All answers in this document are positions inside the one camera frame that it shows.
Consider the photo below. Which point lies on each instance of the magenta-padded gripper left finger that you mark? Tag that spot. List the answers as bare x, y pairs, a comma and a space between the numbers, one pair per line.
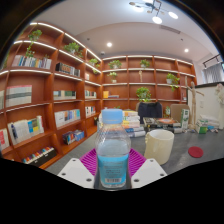
75, 173

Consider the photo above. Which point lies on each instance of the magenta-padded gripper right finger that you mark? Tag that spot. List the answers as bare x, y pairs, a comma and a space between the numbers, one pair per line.
150, 173

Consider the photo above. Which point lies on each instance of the clear blue-capped water bottle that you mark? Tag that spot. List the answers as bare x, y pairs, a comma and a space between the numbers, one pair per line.
112, 146

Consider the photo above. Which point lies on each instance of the cream white cup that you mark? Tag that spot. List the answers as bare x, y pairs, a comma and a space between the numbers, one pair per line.
160, 146

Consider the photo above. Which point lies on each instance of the grey-spined thick book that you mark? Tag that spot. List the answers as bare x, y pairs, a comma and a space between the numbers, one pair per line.
138, 134

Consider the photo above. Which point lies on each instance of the blue-spined book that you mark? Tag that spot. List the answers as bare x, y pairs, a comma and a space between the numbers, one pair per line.
136, 129

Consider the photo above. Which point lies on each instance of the flat round red coaster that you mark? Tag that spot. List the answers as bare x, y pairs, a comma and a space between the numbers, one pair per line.
195, 152

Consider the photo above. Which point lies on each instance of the black book orange print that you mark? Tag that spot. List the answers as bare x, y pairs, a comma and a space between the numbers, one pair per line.
163, 121

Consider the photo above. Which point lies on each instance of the dark office chair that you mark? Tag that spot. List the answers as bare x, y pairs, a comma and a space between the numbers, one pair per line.
150, 111

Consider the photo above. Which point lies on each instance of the white green carton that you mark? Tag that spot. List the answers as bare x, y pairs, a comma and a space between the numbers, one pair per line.
185, 119

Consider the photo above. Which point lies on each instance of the green white box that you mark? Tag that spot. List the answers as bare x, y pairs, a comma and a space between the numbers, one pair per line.
201, 128

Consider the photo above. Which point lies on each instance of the tan chair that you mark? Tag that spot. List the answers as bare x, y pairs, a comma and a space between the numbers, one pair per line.
178, 111

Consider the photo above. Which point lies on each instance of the white vase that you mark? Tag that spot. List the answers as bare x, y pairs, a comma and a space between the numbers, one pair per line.
221, 116

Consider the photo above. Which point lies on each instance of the white desk partition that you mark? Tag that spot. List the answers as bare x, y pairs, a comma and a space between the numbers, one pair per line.
210, 103

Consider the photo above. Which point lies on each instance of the wooden shelf unit with books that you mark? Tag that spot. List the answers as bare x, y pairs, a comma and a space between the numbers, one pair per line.
33, 80

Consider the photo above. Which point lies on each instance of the pink white flower bouquet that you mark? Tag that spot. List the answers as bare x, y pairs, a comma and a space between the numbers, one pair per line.
220, 93

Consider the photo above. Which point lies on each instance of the grey curtain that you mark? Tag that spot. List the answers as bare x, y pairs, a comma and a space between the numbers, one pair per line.
213, 73

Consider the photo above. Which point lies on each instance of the round recessed ceiling light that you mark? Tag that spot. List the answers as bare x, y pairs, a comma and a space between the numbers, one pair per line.
109, 44
186, 50

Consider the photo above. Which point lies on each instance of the black ceiling track light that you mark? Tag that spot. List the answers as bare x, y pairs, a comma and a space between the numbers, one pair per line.
211, 60

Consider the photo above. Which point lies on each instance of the ceiling air vent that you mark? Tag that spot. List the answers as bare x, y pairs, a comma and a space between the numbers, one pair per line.
170, 29

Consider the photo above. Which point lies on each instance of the multi-bulb ceiling lamp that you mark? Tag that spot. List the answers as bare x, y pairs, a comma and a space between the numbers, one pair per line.
157, 19

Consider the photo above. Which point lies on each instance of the white wall socket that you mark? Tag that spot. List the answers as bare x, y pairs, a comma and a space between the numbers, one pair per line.
201, 103

